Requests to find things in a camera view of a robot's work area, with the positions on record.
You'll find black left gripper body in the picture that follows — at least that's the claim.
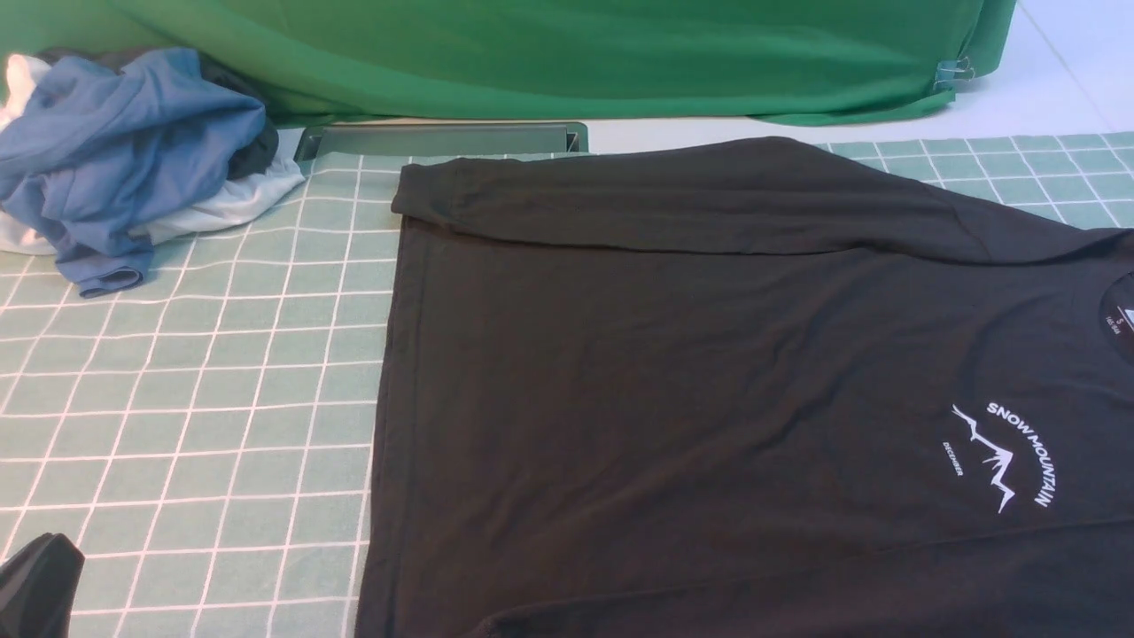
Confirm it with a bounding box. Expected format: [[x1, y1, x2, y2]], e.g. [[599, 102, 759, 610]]
[[1, 533, 85, 637]]

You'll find dark gray long-sleeved shirt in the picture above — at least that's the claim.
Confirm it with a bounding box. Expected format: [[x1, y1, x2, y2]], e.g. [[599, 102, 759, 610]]
[[353, 137, 1133, 637]]

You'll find green checkered tablecloth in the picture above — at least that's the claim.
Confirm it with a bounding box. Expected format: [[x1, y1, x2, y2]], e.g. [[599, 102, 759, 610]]
[[3, 133, 1131, 637]]

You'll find blue crumpled garment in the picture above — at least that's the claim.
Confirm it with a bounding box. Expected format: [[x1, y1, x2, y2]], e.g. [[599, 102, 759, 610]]
[[1, 48, 268, 298]]

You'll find white crumpled garment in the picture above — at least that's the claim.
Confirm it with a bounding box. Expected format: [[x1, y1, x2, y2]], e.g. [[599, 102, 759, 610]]
[[1, 54, 304, 257]]

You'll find green backdrop cloth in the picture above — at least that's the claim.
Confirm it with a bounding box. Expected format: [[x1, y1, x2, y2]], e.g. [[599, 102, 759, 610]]
[[1, 1, 1015, 127]]

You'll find metal binder clip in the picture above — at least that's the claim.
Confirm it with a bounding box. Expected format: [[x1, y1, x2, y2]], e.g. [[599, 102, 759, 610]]
[[932, 57, 975, 93]]

